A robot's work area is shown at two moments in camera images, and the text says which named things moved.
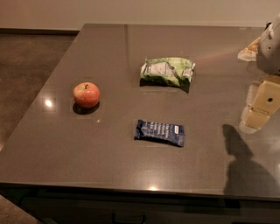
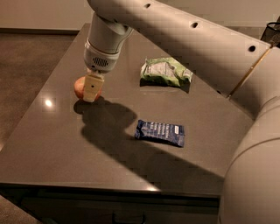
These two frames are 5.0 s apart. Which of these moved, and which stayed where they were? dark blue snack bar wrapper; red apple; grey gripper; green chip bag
Moved: grey gripper; red apple
Stayed: green chip bag; dark blue snack bar wrapper
